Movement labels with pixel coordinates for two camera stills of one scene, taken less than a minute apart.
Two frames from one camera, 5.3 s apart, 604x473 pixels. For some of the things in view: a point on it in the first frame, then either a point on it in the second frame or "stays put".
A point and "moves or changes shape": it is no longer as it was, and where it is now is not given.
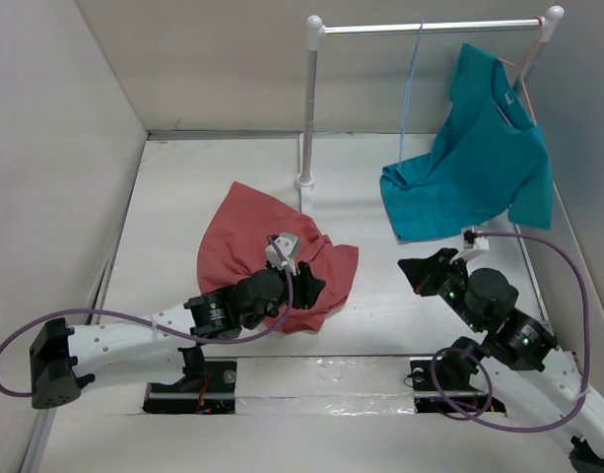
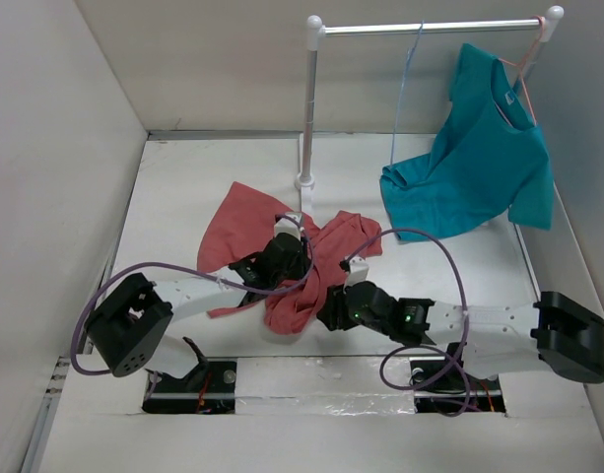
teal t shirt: x=487 y=157 stays put
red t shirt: x=233 y=241 moves or changes shape
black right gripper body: x=451 y=292 → x=342 y=315
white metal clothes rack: x=548 y=26 stays put
